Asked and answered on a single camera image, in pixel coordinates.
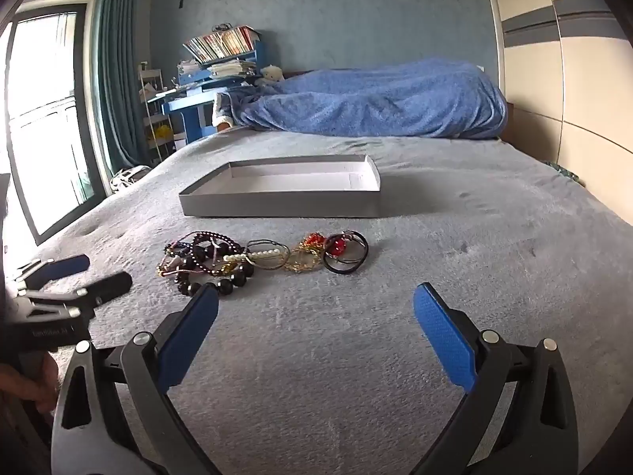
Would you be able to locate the beige grey wardrobe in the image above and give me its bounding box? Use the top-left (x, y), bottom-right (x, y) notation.
top-left (482, 0), bottom-right (633, 184)

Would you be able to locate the large black bead bracelet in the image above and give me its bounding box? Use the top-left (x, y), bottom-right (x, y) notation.
top-left (174, 240), bottom-right (256, 298)

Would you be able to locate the blue blanket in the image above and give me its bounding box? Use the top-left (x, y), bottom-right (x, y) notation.
top-left (212, 58), bottom-right (509, 140)

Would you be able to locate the blue bead bracelet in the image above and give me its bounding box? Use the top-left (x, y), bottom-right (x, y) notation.
top-left (163, 240), bottom-right (196, 270)

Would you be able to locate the person's left hand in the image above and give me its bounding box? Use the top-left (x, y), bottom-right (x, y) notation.
top-left (0, 356), bottom-right (60, 412)

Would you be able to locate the small dark bead bracelet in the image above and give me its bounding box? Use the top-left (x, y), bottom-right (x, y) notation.
top-left (190, 230), bottom-right (245, 258)

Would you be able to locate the blue desk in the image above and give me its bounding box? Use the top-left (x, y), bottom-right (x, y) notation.
top-left (148, 42), bottom-right (268, 146)

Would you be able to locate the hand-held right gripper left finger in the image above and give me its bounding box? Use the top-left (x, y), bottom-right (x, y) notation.
top-left (52, 284), bottom-right (221, 475)

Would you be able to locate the grey cardboard box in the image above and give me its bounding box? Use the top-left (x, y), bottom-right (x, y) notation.
top-left (178, 154), bottom-right (381, 219)

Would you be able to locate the white shelf rack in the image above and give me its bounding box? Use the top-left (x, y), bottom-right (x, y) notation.
top-left (138, 62), bottom-right (176, 164)

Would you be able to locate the pink cord bracelet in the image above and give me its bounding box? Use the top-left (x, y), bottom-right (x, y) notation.
top-left (157, 256), bottom-right (218, 279)

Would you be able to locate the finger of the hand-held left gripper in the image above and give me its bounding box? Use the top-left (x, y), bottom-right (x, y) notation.
top-left (15, 255), bottom-right (91, 290)
top-left (15, 271), bottom-right (133, 320)

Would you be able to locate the white plush toy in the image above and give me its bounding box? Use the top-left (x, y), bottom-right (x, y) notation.
top-left (254, 65), bottom-right (285, 85)

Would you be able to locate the glass balcony door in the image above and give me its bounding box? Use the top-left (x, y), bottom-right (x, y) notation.
top-left (0, 2), bottom-right (107, 248)

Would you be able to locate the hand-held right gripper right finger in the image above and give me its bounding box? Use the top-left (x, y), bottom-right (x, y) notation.
top-left (413, 282), bottom-right (579, 475)

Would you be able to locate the green patterned cloth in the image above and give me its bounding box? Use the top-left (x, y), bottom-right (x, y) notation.
top-left (539, 158), bottom-right (582, 186)

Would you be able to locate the row of books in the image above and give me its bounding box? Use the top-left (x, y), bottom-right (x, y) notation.
top-left (183, 25), bottom-right (262, 65)

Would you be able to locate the teal curtain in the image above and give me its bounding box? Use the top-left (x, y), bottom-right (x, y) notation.
top-left (89, 0), bottom-right (154, 174)

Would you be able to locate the grey bed cover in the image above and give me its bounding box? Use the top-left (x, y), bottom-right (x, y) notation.
top-left (10, 126), bottom-right (619, 475)

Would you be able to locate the silver bangle with charms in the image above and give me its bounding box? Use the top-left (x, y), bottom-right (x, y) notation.
top-left (322, 230), bottom-right (371, 275)

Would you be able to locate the gold chain with red beads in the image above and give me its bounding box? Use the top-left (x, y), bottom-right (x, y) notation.
top-left (284, 232), bottom-right (327, 274)

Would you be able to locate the stack of papers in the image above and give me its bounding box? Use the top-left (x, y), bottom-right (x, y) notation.
top-left (178, 59), bottom-right (258, 80)

